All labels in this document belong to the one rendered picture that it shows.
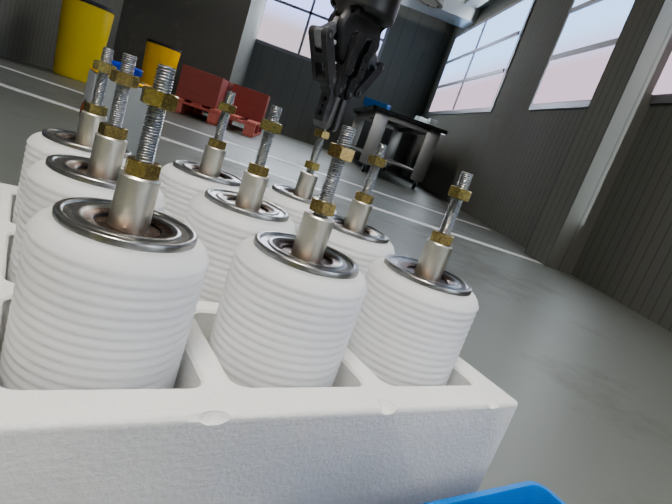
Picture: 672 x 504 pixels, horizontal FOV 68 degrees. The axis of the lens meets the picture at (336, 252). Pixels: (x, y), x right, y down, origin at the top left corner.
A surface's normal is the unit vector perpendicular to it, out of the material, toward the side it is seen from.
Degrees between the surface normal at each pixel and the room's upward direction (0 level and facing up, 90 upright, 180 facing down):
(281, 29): 90
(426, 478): 90
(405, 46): 90
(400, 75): 90
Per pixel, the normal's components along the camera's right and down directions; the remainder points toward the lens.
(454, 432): 0.49, 0.36
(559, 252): 0.06, 0.25
